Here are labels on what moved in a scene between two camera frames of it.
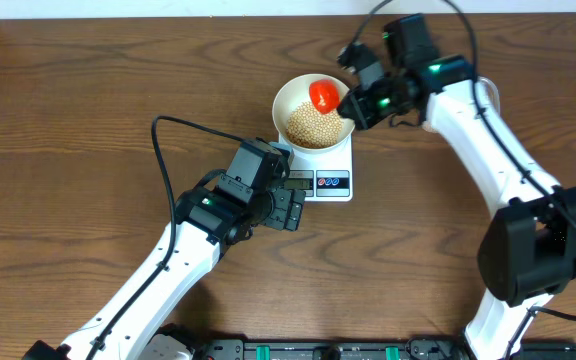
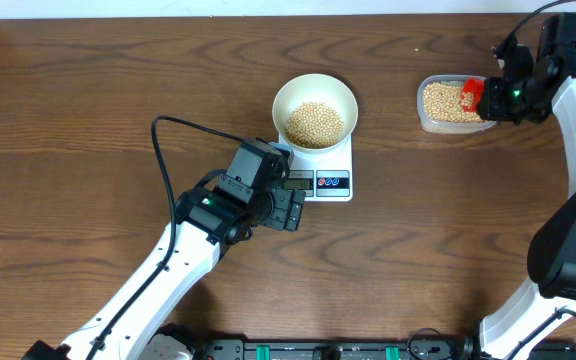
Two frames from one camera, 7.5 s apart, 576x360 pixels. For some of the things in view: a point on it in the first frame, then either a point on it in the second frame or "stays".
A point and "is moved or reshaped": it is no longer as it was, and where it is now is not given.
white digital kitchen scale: x=324 y=176 stays
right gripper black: x=364 y=115 to x=491 y=106
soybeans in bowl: x=312 y=129 stays
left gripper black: x=287 y=208 stays
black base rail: x=418 y=348 stays
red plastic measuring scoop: x=325 y=95 is moved or reshaped
